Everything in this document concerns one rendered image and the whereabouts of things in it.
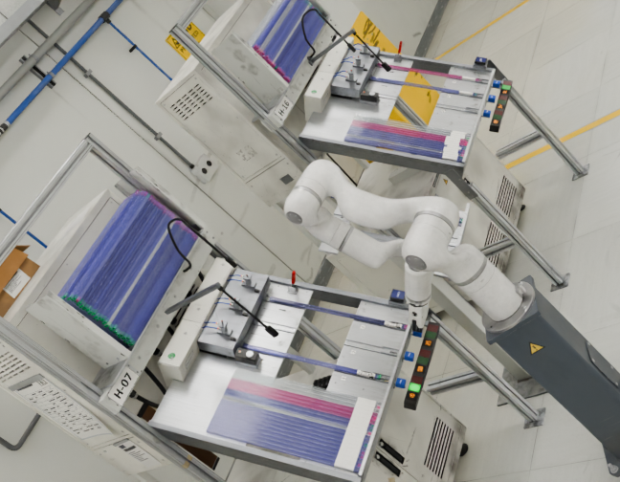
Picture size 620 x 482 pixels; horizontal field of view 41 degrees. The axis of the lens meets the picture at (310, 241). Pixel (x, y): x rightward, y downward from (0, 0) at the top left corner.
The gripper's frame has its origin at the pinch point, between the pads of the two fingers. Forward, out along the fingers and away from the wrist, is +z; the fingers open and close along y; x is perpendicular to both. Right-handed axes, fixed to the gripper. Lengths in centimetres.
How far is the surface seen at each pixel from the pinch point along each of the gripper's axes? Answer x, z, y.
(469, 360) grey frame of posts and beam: -16.6, 26.6, 10.0
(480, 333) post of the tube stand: -17, 39, 32
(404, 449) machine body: 1, 51, -18
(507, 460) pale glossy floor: -36, 64, -5
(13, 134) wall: 238, 33, 93
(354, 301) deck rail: 25.2, 3.9, 8.0
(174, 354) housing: 73, -6, -36
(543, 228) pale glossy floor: -31, 69, 126
